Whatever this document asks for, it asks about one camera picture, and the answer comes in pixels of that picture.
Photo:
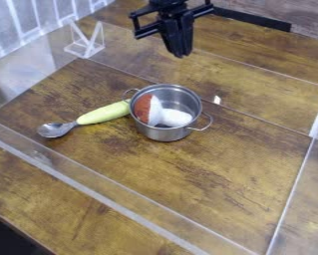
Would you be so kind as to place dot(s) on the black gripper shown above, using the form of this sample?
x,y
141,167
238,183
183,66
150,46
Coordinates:
x,y
173,23

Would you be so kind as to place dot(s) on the red and white plush mushroom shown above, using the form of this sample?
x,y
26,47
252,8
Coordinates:
x,y
153,114

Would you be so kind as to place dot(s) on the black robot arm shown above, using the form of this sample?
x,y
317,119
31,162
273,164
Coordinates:
x,y
174,23

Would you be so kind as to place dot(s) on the silver metal pot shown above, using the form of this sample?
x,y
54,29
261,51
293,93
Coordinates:
x,y
178,98

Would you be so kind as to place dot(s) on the black baseboard strip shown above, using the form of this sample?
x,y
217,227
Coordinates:
x,y
253,19

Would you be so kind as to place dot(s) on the clear acrylic stand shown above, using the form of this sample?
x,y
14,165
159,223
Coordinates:
x,y
86,47

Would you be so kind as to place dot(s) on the spoon with yellow-green handle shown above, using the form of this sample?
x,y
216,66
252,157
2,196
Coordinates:
x,y
99,115

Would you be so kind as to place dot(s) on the clear acrylic enclosure panel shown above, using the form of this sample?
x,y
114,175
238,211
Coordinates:
x,y
159,219

